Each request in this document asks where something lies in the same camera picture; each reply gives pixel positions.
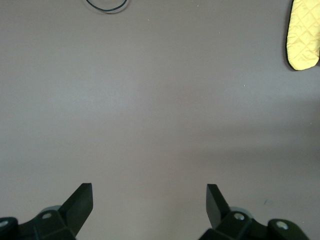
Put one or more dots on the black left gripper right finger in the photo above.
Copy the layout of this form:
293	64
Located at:
237	225

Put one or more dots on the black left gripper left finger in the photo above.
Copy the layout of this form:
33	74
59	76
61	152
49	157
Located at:
50	225

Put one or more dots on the brown table mat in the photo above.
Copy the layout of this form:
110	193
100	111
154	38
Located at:
150	100

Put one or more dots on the yellow quilted oven mitt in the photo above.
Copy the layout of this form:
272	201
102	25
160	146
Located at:
305	37

